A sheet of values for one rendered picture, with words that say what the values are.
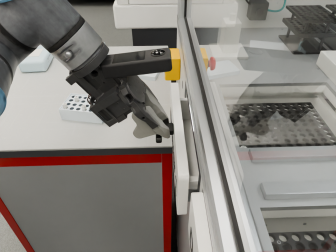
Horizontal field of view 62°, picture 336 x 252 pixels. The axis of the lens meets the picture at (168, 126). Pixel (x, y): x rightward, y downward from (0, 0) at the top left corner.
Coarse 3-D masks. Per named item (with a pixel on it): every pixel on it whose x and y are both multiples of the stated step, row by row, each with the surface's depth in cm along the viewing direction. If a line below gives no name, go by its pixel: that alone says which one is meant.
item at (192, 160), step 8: (184, 104) 67; (184, 112) 69; (184, 120) 70; (184, 128) 68; (184, 136) 65; (192, 136) 65; (192, 144) 63; (192, 152) 61; (192, 160) 60; (192, 168) 58; (192, 176) 49; (192, 184) 49
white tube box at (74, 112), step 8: (72, 96) 86; (80, 96) 86; (72, 104) 82; (80, 104) 83; (88, 104) 82; (64, 112) 80; (72, 112) 80; (80, 112) 79; (88, 112) 79; (80, 120) 81; (88, 120) 81; (96, 120) 80
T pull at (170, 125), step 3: (165, 123) 57; (168, 123) 57; (171, 123) 57; (168, 126) 57; (171, 126) 57; (171, 129) 56; (171, 132) 56; (156, 135) 54; (159, 135) 54; (156, 138) 54; (159, 138) 54; (156, 141) 54; (159, 141) 54
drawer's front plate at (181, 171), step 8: (176, 88) 64; (176, 96) 62; (176, 104) 59; (176, 112) 57; (176, 120) 55; (176, 128) 53; (176, 136) 52; (176, 144) 50; (184, 144) 50; (176, 152) 49; (184, 152) 49; (176, 160) 48; (184, 160) 47; (176, 168) 49; (184, 168) 46; (176, 176) 49; (184, 176) 45; (176, 184) 50; (184, 184) 46; (176, 192) 51; (184, 192) 47; (176, 200) 51; (184, 200) 48; (176, 208) 52; (184, 208) 50
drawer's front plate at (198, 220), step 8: (192, 192) 42; (200, 192) 42; (192, 200) 41; (200, 200) 41; (192, 208) 41; (200, 208) 40; (192, 216) 41; (200, 216) 39; (192, 224) 42; (200, 224) 38; (192, 232) 42; (200, 232) 37; (208, 232) 37; (192, 240) 42; (200, 240) 36; (208, 240) 36; (192, 248) 42; (200, 248) 36; (208, 248) 36
